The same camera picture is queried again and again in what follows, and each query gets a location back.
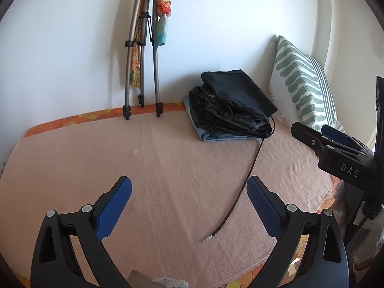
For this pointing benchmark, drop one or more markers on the green and white pillow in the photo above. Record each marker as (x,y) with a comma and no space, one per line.
(300,81)

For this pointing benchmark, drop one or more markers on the grey patterned folded garment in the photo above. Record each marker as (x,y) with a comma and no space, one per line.
(240,120)

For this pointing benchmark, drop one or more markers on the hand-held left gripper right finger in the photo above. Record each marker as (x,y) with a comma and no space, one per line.
(264,204)

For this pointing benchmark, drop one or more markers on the white fuzzy cloth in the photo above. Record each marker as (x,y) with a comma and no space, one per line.
(340,193)

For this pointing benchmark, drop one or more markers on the pink fleece blanket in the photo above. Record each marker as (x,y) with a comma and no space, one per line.
(165,162)

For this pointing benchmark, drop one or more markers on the black pants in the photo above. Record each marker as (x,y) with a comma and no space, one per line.
(240,93)

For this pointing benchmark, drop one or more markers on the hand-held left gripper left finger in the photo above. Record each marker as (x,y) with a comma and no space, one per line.
(115,207)

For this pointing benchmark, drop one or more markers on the grey metal tripod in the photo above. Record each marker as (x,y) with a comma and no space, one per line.
(156,66)

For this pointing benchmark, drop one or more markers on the black folded garment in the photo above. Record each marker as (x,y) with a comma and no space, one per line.
(198,96)

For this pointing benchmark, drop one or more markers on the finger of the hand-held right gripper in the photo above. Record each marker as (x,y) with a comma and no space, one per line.
(309,139)
(336,136)

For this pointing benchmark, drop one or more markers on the teal cloth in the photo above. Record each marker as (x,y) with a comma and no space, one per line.
(160,33)

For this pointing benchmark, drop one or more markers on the yellow patterned cloth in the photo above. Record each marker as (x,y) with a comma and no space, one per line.
(135,72)

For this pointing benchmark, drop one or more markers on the white knitted cloth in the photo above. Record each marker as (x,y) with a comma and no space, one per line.
(171,283)

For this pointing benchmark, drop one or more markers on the blue-grey folded garment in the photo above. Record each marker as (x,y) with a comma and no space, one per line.
(210,136)

